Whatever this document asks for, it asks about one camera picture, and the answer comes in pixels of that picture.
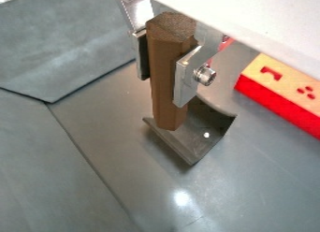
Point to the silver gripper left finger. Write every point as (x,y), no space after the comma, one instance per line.
(137,12)

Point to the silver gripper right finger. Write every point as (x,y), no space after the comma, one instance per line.
(193,70)

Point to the brown hexagon wooden rod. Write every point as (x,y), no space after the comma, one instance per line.
(171,40)

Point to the red foam shape board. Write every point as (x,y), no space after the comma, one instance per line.
(276,86)

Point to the grey curved cradle block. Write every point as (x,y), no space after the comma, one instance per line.
(200,133)

